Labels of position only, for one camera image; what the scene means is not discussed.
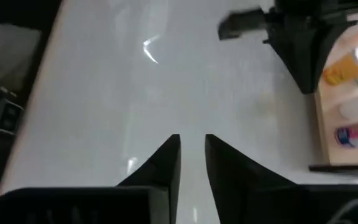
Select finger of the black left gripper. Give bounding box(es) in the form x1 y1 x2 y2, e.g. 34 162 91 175
262 21 320 95
318 20 358 91

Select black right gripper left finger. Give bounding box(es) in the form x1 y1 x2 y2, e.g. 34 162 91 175
116 134 182 224

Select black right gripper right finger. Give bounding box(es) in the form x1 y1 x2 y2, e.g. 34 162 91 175
204 134 298 224

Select orange medicine bottle white cap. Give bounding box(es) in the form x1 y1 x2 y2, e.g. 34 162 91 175
321 45 358 86

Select wooden shelf board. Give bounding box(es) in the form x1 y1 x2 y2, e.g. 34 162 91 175
314 11 358 166

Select grey electrical box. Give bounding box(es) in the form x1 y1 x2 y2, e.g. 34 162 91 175
0 98 24 136

